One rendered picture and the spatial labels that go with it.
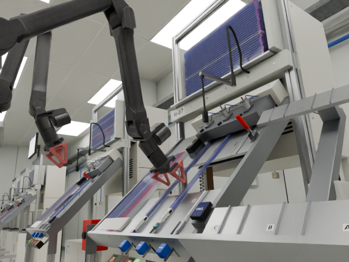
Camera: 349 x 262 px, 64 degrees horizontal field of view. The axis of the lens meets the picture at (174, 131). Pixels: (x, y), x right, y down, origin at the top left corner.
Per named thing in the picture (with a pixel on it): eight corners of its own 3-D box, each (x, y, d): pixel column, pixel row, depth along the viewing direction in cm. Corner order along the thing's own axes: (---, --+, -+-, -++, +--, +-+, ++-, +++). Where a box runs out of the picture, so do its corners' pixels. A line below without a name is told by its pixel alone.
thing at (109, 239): (200, 260, 68) (182, 238, 66) (97, 245, 118) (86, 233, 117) (202, 256, 68) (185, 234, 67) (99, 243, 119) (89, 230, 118)
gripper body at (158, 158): (161, 163, 110) (150, 148, 109) (177, 159, 102) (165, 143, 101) (151, 174, 106) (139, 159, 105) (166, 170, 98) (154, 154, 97)
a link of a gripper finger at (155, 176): (171, 180, 113) (157, 161, 111) (182, 177, 107) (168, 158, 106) (161, 191, 109) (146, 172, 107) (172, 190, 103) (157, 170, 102)
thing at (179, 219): (196, 248, 68) (188, 238, 67) (95, 238, 119) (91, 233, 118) (231, 194, 79) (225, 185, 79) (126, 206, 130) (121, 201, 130)
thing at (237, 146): (260, 161, 91) (252, 148, 90) (152, 184, 142) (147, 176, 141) (292, 109, 111) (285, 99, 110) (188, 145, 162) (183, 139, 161)
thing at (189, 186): (158, 230, 84) (155, 226, 83) (155, 230, 85) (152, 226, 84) (232, 134, 114) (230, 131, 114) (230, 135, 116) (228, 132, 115)
